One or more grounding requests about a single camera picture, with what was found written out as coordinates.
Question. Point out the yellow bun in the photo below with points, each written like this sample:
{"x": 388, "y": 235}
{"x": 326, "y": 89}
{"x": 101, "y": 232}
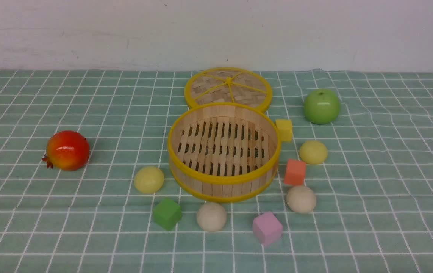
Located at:
{"x": 313, "y": 152}
{"x": 149, "y": 179}

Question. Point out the beige bun front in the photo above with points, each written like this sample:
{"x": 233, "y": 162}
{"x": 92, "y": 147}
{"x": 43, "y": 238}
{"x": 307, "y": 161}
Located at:
{"x": 211, "y": 217}

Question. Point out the beige bun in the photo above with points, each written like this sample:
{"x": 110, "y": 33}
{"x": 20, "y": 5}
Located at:
{"x": 211, "y": 217}
{"x": 301, "y": 199}

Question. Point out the bamboo steamer tray yellow rim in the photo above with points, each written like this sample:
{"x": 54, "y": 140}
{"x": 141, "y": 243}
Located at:
{"x": 224, "y": 152}

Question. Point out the woven bamboo steamer lid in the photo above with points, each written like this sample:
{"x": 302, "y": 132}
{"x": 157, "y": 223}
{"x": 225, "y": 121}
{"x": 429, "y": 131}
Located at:
{"x": 228, "y": 84}

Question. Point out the yellow cube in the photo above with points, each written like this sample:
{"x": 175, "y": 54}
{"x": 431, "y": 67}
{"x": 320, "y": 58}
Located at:
{"x": 285, "y": 130}

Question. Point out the orange cube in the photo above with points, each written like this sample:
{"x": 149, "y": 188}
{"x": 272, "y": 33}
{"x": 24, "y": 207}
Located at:
{"x": 295, "y": 173}

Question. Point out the green cube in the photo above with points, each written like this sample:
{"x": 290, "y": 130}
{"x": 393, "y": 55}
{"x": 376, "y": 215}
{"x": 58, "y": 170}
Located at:
{"x": 167, "y": 214}

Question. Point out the pink cube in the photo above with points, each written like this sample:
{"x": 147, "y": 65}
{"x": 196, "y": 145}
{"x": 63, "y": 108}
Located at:
{"x": 267, "y": 228}

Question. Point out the green apple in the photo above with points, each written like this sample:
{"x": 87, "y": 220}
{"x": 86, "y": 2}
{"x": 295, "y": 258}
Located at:
{"x": 321, "y": 106}

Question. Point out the red pomegranate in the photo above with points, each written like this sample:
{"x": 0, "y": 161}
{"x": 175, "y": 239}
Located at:
{"x": 67, "y": 150}

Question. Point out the green checkered tablecloth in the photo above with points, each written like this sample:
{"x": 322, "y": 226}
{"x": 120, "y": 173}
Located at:
{"x": 374, "y": 210}

